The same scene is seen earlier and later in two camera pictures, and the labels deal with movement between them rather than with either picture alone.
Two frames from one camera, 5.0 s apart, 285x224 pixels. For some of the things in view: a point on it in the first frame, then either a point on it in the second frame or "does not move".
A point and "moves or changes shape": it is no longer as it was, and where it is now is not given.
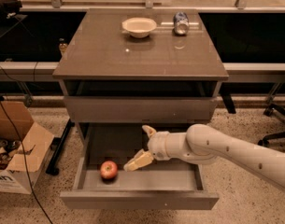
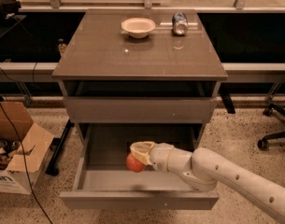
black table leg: x=56 y=145 does not move
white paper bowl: x=139 y=27 does not move
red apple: x=108 y=169 moves or changes shape
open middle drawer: x=101 y=181 does not move
